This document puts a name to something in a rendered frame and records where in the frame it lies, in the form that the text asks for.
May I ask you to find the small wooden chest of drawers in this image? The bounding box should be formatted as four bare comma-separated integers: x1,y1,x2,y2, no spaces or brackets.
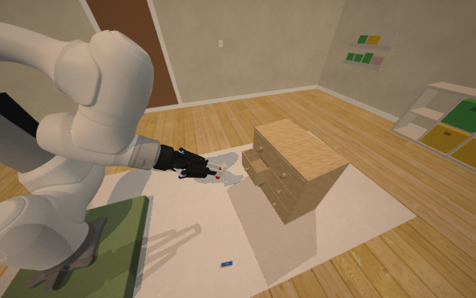
253,118,350,225

